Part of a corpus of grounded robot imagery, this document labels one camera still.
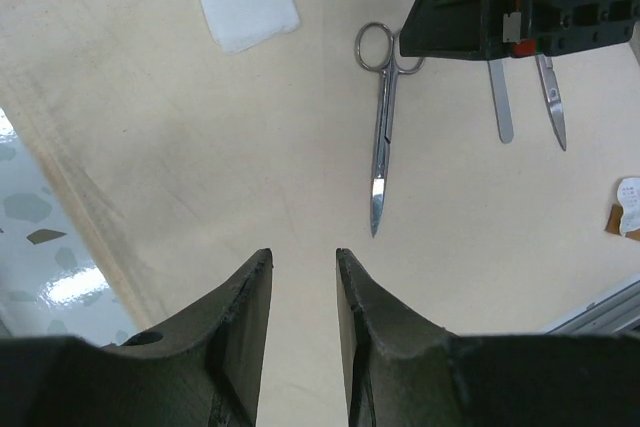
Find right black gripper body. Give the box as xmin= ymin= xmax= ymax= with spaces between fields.
xmin=399 ymin=0 xmax=639 ymax=61

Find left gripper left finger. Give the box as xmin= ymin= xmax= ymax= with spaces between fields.
xmin=1 ymin=249 xmax=273 ymax=426

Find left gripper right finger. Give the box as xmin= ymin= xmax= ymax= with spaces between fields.
xmin=336 ymin=248 xmax=639 ymax=426

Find short pointed scissors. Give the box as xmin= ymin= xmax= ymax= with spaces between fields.
xmin=535 ymin=54 xmax=567 ymax=151

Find metal tweezers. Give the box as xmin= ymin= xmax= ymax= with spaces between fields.
xmin=488 ymin=59 xmax=514 ymax=144

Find long surgical scissors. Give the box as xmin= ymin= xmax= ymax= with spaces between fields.
xmin=354 ymin=22 xmax=425 ymax=238

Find beige surgical cloth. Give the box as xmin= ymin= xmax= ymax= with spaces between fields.
xmin=1 ymin=0 xmax=639 ymax=426

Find sealed blade packet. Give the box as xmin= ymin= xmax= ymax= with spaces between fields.
xmin=605 ymin=177 xmax=640 ymax=241

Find aluminium mounting rail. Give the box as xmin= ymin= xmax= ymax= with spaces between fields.
xmin=542 ymin=275 xmax=639 ymax=335

